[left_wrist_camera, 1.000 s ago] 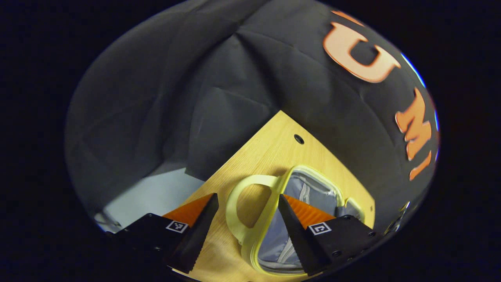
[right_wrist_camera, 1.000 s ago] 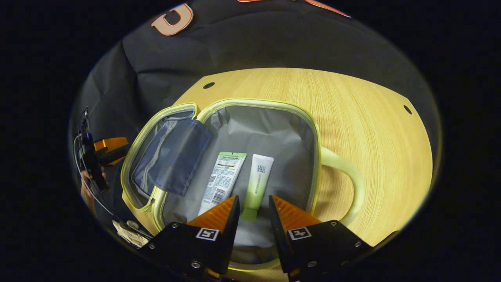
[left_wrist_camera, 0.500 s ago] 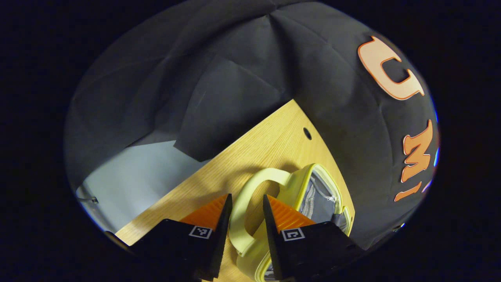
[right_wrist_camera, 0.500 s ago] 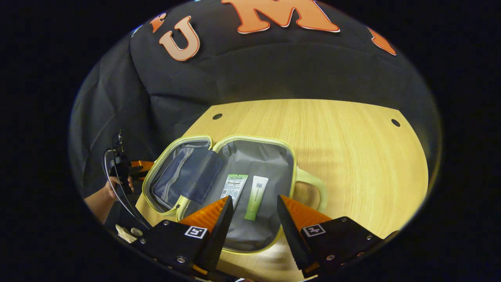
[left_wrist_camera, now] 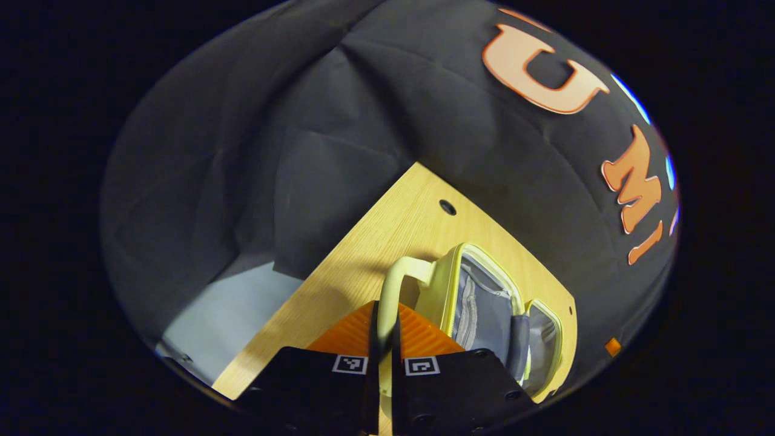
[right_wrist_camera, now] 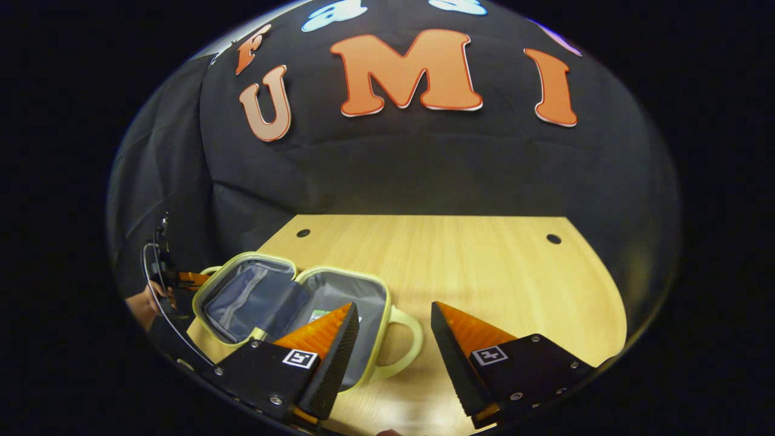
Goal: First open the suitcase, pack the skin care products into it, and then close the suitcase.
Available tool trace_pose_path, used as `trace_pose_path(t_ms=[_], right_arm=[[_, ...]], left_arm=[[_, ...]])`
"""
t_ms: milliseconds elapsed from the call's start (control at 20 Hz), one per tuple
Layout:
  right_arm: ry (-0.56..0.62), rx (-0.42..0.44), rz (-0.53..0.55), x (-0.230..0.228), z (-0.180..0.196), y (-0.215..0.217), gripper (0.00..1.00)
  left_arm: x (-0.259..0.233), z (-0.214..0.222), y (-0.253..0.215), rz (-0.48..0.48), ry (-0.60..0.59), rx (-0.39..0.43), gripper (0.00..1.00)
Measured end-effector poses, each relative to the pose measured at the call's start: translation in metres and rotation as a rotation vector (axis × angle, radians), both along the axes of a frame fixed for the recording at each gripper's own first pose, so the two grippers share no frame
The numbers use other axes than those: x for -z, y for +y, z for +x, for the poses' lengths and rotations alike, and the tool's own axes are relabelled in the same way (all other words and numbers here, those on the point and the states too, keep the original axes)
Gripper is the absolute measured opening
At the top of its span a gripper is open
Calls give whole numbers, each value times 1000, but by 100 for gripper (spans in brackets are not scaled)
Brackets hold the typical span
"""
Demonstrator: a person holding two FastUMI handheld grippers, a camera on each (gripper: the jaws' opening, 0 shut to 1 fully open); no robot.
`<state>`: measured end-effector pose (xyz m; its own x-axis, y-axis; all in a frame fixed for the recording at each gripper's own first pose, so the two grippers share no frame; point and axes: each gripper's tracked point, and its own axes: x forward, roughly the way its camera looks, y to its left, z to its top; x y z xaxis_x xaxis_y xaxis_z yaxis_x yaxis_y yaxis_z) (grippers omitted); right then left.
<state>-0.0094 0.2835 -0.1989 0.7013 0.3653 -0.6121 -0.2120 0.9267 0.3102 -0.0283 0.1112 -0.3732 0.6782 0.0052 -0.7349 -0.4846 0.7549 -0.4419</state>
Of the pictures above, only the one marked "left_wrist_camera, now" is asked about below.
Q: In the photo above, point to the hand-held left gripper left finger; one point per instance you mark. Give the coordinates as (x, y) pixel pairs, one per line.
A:
(339, 393)

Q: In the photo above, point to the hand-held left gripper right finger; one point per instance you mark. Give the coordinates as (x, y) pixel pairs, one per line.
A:
(448, 399)

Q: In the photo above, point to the black backdrop cloth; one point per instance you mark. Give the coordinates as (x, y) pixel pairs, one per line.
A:
(363, 109)

